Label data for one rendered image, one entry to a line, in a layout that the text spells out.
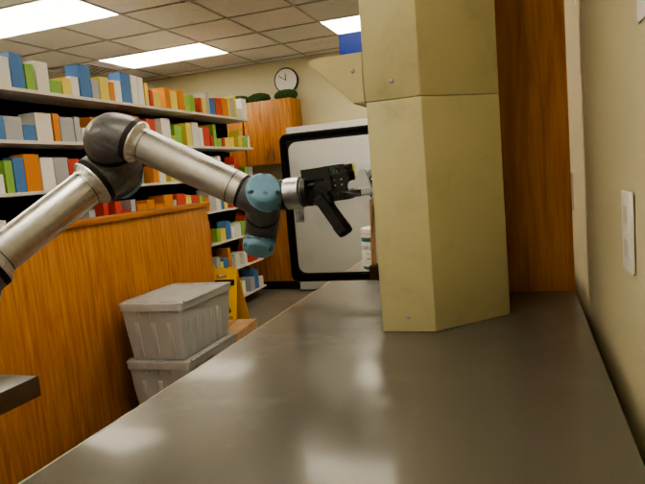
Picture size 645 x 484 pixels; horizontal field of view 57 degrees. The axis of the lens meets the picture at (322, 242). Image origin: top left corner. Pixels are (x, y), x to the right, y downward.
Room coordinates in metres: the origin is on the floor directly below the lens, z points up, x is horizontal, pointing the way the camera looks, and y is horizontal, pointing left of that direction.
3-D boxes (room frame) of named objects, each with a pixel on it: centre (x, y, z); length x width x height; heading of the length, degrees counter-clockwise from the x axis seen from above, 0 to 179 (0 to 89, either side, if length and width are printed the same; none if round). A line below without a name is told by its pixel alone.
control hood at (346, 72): (1.38, -0.11, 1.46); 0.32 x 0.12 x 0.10; 161
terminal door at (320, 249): (1.57, -0.05, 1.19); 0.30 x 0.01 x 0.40; 71
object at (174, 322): (3.48, 0.88, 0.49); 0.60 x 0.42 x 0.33; 161
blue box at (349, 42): (1.48, -0.14, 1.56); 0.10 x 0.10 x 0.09; 71
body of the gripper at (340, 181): (1.39, -0.03, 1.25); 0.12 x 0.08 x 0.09; 71
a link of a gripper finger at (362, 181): (1.31, -0.10, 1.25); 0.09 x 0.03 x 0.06; 47
